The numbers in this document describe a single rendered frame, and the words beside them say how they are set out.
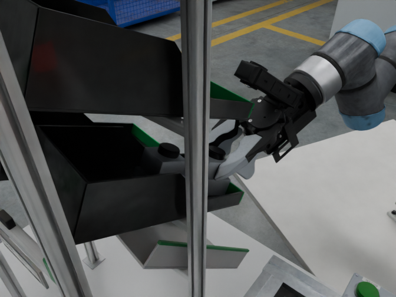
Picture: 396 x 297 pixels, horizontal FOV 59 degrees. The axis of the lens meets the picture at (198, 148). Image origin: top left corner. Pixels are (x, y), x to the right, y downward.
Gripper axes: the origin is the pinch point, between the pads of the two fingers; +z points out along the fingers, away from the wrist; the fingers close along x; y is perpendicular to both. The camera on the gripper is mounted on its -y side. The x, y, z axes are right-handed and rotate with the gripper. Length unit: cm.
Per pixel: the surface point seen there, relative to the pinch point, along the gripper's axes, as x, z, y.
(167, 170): -2.6, 5.7, -6.7
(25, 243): -7.2, 21.3, -16.1
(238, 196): -4.6, -0.1, 5.6
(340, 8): 188, -218, 159
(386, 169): 9, -49, 66
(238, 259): -2.4, 6.0, 23.7
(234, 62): 256, -130, 180
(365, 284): -17.1, -9.4, 37.1
